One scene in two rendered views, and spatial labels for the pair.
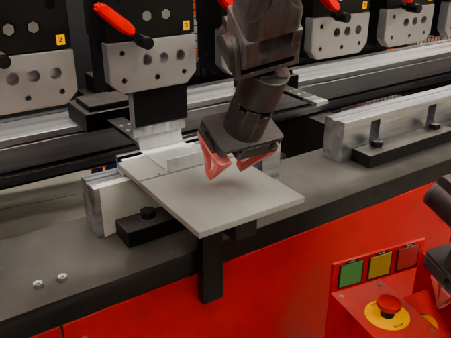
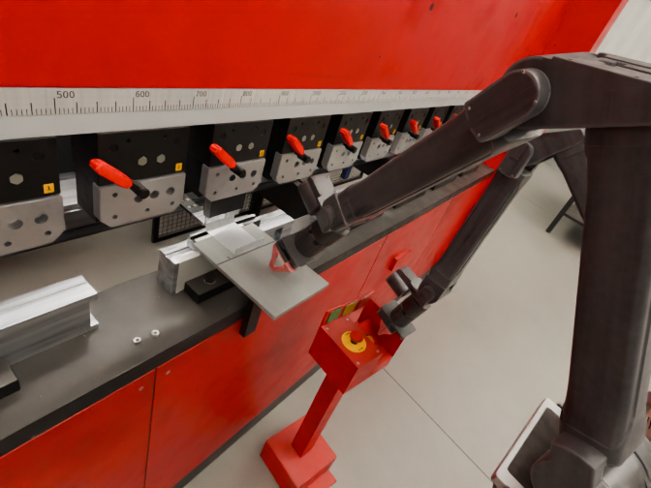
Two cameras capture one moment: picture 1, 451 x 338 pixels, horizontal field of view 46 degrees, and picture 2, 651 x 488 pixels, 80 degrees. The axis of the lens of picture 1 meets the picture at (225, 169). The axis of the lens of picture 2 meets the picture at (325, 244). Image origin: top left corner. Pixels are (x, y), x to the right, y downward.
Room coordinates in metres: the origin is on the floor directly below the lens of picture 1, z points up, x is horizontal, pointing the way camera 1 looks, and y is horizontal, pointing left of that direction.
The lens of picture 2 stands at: (0.10, 0.26, 1.56)
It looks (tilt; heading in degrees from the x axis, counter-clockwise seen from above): 33 degrees down; 331
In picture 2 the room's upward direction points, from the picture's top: 21 degrees clockwise
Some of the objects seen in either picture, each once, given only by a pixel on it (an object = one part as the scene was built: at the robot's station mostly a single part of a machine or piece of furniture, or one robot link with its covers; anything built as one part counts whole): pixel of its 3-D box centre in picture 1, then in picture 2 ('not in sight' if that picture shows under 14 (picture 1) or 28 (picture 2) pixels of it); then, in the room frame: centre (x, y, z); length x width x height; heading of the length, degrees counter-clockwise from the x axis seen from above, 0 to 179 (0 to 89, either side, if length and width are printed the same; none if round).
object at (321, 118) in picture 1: (283, 123); (270, 178); (1.52, -0.18, 0.81); 0.64 x 0.08 x 0.14; 34
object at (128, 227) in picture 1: (198, 209); (240, 270); (0.85, 0.05, 0.89); 0.30 x 0.05 x 0.03; 124
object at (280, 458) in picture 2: not in sight; (301, 461); (0.69, -0.32, 0.06); 0.25 x 0.20 x 0.12; 24
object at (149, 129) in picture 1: (158, 106); (225, 201); (0.87, 0.11, 1.08); 0.10 x 0.02 x 0.10; 124
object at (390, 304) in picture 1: (388, 309); (355, 339); (0.69, -0.26, 0.79); 0.04 x 0.04 x 0.04
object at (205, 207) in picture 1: (205, 181); (262, 265); (0.75, 0.03, 1.00); 0.26 x 0.18 x 0.01; 34
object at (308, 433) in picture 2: not in sight; (322, 408); (0.72, -0.30, 0.39); 0.06 x 0.06 x 0.54; 24
